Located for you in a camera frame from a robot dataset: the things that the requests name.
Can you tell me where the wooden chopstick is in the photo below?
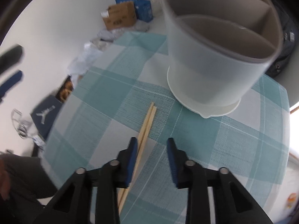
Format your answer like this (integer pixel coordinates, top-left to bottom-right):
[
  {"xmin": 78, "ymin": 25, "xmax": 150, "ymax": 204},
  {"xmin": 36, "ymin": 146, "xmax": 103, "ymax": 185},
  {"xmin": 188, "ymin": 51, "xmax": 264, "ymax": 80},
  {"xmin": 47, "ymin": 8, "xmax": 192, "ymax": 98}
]
[
  {"xmin": 118, "ymin": 102, "xmax": 154, "ymax": 207},
  {"xmin": 118, "ymin": 105, "xmax": 157, "ymax": 214}
]

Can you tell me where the navy Jordan shoe box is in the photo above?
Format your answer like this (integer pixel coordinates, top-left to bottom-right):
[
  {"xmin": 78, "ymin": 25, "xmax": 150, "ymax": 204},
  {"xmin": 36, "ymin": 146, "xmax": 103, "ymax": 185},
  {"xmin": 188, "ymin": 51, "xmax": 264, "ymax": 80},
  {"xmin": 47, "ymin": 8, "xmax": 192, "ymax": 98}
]
[{"xmin": 30, "ymin": 95, "xmax": 62, "ymax": 140}]

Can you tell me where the teal plaid tablecloth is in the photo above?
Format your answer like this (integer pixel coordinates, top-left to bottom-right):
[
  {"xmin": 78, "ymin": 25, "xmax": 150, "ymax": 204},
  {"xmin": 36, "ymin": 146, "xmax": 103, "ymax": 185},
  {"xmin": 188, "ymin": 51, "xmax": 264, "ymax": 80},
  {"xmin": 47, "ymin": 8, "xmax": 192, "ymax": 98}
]
[{"xmin": 42, "ymin": 32, "xmax": 289, "ymax": 223}]

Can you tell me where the white plastic bag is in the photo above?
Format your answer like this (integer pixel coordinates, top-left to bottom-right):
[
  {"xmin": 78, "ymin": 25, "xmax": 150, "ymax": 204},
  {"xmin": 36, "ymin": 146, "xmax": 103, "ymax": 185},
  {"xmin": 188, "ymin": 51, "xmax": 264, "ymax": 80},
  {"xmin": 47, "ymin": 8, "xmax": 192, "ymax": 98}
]
[{"xmin": 67, "ymin": 29, "xmax": 115, "ymax": 84}]

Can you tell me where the brown cardboard box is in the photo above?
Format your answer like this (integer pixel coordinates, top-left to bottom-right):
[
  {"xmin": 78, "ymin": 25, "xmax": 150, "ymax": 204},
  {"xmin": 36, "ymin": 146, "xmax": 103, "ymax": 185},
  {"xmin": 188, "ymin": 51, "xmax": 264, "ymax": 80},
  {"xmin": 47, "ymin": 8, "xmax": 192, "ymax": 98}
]
[{"xmin": 101, "ymin": 1, "xmax": 137, "ymax": 30}]

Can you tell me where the white cylindrical utensil holder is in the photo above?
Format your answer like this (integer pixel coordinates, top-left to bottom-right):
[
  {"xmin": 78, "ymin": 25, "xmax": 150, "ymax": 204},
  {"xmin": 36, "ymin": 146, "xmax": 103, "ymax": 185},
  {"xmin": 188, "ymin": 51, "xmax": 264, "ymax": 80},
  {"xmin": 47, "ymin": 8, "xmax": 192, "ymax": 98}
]
[{"xmin": 161, "ymin": 0, "xmax": 282, "ymax": 118}]

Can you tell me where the blue cardboard box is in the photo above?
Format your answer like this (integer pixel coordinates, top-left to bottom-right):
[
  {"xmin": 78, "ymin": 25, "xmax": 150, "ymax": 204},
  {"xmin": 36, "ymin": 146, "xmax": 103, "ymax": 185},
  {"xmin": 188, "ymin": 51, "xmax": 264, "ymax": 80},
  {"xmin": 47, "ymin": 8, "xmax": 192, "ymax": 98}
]
[{"xmin": 115, "ymin": 0, "xmax": 154, "ymax": 23}]

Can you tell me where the black backpack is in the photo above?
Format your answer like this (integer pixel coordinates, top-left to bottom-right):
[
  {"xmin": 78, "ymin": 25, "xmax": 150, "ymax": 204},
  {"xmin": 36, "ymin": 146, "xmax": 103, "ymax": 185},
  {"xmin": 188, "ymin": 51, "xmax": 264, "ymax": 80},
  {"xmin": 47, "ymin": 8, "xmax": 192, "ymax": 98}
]
[{"xmin": 263, "ymin": 11, "xmax": 298, "ymax": 78}]

